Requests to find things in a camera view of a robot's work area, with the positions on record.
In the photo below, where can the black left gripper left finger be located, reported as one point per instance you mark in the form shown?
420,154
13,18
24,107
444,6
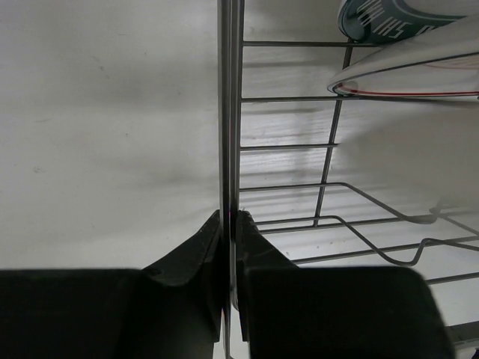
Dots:
170,309

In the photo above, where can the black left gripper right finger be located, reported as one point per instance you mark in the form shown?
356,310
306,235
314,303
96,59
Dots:
287,311

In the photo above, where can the metal wire dish rack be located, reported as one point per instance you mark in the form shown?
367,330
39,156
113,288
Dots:
280,132

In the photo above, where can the orange sunburst plate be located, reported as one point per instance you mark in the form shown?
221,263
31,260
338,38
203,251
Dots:
434,153
439,63

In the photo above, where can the green rimmed plate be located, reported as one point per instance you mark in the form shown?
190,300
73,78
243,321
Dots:
389,21

